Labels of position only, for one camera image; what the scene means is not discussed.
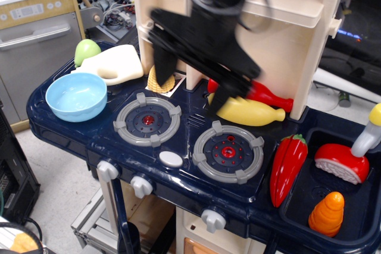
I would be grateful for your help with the right grey stove knob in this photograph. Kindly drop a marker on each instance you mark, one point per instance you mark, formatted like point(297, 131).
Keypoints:
point(213, 220)

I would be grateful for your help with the navy toy kitchen counter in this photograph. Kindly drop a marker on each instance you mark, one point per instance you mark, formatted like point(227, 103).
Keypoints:
point(247, 207)

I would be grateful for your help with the cream toy milk jug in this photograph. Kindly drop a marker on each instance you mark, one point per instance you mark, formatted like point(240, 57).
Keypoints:
point(115, 65)

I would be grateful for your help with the red toy ketchup bottle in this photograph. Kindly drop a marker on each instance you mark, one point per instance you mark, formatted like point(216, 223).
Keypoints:
point(256, 95)

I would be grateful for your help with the grey stove burner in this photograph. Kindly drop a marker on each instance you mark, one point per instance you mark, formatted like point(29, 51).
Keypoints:
point(228, 154)
point(148, 121)

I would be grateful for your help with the middle grey stove knob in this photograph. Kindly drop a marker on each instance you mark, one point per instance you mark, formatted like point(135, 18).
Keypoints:
point(141, 186)

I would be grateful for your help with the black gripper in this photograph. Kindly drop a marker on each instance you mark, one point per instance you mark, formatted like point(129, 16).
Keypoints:
point(205, 40)

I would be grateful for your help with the grey toy faucet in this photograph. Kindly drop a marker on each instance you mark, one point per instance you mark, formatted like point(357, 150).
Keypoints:
point(370, 137)

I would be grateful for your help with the light blue plastic bowl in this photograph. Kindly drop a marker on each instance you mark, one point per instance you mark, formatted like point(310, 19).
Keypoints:
point(77, 97)

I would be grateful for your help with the yellow toy corn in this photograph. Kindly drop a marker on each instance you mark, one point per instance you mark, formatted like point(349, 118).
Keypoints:
point(153, 85)

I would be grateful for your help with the cream toy kitchen shelf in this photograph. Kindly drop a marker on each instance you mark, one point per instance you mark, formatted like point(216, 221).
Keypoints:
point(285, 38)

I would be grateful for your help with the red toy meat slice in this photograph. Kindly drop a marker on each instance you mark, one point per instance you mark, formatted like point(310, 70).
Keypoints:
point(338, 160)

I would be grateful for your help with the yellow toy banana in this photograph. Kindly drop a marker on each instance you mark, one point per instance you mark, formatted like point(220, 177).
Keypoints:
point(250, 113)

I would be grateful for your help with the orange toy carrot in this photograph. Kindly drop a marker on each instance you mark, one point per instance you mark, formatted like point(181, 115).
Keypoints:
point(327, 216)

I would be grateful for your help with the grey toy dishwasher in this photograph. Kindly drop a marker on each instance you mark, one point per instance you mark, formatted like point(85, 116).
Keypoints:
point(37, 36)

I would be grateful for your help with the green toy pear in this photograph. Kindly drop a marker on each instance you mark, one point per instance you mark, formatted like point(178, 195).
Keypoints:
point(86, 48)

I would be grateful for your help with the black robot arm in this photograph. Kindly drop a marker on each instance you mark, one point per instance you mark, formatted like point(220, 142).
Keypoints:
point(205, 40)

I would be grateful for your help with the red toy chili pepper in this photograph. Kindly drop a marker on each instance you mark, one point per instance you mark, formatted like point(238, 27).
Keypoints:
point(288, 161)

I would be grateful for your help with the grey stove knob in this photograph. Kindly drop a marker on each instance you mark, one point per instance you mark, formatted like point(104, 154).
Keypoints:
point(213, 220)
point(107, 171)
point(141, 186)

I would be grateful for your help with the left grey stove knob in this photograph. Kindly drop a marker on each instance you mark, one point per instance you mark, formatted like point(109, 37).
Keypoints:
point(107, 171)

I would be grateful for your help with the right grey stove burner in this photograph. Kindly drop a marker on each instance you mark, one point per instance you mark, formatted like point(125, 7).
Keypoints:
point(228, 154)

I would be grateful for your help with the black computer case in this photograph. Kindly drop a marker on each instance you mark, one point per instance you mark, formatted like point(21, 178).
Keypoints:
point(19, 186)

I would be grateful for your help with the grey oval button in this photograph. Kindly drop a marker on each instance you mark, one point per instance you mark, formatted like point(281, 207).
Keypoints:
point(170, 159)

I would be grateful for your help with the left grey stove burner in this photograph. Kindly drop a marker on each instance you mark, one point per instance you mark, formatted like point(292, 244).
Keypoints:
point(148, 121)

